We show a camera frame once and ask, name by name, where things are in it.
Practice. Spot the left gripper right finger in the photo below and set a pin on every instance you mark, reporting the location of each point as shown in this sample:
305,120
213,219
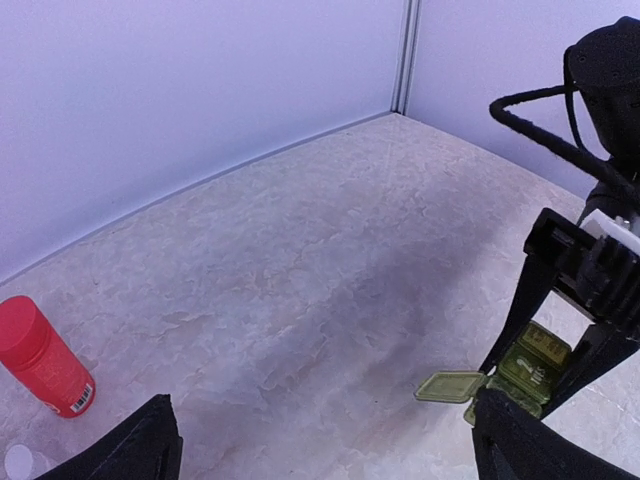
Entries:
509,443

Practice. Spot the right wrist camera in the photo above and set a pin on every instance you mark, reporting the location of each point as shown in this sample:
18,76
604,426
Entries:
606,214

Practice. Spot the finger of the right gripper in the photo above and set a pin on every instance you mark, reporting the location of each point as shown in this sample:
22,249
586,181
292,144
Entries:
554,250
601,348

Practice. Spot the orange pill bottle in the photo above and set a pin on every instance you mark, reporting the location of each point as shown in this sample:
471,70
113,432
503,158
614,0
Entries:
36,355

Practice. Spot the small white clear bottle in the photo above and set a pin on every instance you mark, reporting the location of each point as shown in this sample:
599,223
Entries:
19,463

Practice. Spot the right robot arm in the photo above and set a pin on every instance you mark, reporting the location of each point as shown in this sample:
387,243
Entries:
575,311

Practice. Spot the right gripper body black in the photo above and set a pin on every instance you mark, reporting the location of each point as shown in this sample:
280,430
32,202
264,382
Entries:
600,278

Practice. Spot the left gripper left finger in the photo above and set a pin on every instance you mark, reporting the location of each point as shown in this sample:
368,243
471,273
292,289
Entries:
145,446

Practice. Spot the right aluminium corner post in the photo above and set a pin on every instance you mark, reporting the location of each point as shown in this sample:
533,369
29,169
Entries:
406,56

